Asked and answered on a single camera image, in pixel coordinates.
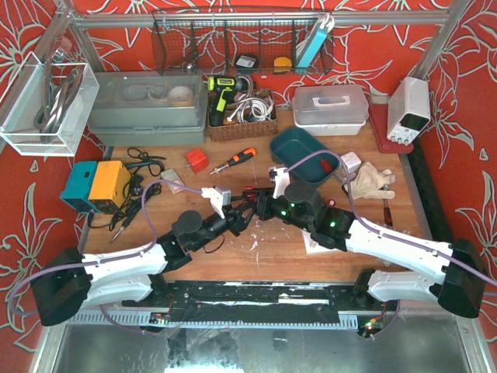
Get orange black screwdriver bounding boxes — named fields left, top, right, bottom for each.
left=210, top=148, right=256, bottom=175

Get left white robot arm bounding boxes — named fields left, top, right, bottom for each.
left=30, top=194, right=256, bottom=326

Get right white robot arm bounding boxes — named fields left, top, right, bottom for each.
left=243, top=181, right=486, bottom=319

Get red spring in tray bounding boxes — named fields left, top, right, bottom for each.
left=320, top=159, right=333, bottom=174

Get white peg board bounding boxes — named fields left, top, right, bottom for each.
left=302, top=231, right=339, bottom=255

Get teal plastic tray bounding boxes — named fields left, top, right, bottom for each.
left=269, top=127, right=339, bottom=187

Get red cube adapter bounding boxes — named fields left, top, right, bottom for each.
left=185, top=148, right=209, bottom=173

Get brown wicker basket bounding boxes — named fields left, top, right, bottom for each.
left=206, top=108, right=278, bottom=142

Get small clear screw box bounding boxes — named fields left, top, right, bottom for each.
left=160, top=169, right=185, bottom=194

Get beige work glove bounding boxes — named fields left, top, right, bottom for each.
left=350, top=162, right=396, bottom=200

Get white cube adapter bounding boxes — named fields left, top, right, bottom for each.
left=340, top=152, right=362, bottom=178

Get small red screwdriver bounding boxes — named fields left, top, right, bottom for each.
left=383, top=199, right=393, bottom=227

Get soldering iron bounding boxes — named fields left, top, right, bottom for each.
left=110, top=219, right=130, bottom=242

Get white plastic lidded box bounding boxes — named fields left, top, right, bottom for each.
left=292, top=85, right=369, bottom=136

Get yellow soldering station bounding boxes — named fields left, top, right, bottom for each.
left=89, top=160, right=131, bottom=214

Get green black drill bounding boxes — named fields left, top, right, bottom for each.
left=207, top=75, right=249, bottom=127

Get yellow tape measure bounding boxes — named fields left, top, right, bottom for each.
left=273, top=57, right=293, bottom=75

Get teal device box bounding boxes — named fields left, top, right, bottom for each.
left=60, top=161, right=99, bottom=213

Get grey plastic storage box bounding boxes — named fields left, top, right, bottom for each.
left=88, top=71, right=208, bottom=147

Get white power supply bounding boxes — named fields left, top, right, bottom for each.
left=387, top=77, right=430, bottom=145

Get blue white case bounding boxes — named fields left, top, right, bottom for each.
left=295, top=13, right=335, bottom=73

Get clear acrylic box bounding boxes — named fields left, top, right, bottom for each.
left=1, top=53, right=99, bottom=157

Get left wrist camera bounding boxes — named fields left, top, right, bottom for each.
left=201, top=186, right=231, bottom=219

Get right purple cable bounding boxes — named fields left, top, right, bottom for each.
left=285, top=150, right=497, bottom=339

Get purple cable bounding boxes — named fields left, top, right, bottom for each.
left=7, top=179, right=205, bottom=335
left=285, top=150, right=497, bottom=339

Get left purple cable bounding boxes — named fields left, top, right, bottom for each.
left=7, top=179, right=205, bottom=335

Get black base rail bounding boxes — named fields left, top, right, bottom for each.
left=121, top=280, right=397, bottom=326

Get black tangled cables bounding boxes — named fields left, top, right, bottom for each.
left=87, top=146, right=168, bottom=234

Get white coiled cables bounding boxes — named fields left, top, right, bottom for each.
left=227, top=96, right=275, bottom=124

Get black wire basket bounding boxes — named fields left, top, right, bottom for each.
left=151, top=19, right=333, bottom=75

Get grey coiled cable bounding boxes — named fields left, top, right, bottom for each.
left=33, top=61, right=85, bottom=143

